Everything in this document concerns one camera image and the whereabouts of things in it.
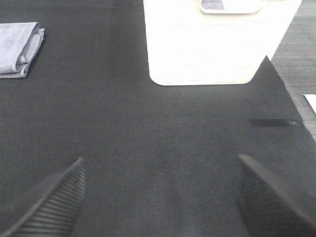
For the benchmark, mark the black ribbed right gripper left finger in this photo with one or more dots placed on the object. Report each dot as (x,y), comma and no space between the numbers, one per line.
(50,208)

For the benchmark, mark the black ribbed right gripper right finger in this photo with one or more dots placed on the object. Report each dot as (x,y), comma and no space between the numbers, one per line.
(269,205)

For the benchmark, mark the light blue towel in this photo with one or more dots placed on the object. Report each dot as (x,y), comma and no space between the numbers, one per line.
(19,44)
(212,4)

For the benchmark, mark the black tape strip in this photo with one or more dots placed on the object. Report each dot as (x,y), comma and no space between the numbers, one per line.
(275,123)

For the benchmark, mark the white plastic storage basket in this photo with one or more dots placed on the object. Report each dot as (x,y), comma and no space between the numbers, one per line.
(189,43)

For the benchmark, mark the light blue towel in basket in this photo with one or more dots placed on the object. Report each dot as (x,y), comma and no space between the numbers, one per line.
(212,4)

